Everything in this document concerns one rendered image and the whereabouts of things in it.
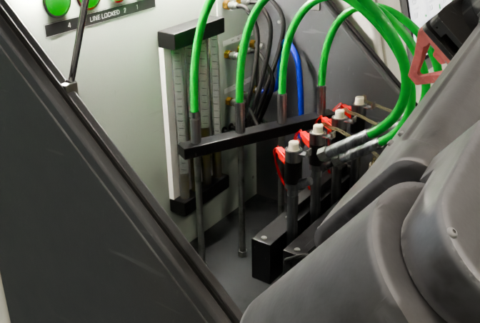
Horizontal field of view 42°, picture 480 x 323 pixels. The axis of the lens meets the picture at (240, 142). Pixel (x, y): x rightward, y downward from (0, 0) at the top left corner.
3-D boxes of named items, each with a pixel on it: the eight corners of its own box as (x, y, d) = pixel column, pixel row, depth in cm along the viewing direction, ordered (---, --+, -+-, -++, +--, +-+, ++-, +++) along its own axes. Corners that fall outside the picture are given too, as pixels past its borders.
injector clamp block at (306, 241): (301, 331, 107) (303, 256, 100) (251, 310, 112) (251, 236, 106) (383, 239, 132) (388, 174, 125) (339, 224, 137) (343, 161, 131)
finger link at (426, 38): (379, 65, 67) (433, 15, 59) (416, 36, 71) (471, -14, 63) (422, 113, 66) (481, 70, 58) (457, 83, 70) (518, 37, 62)
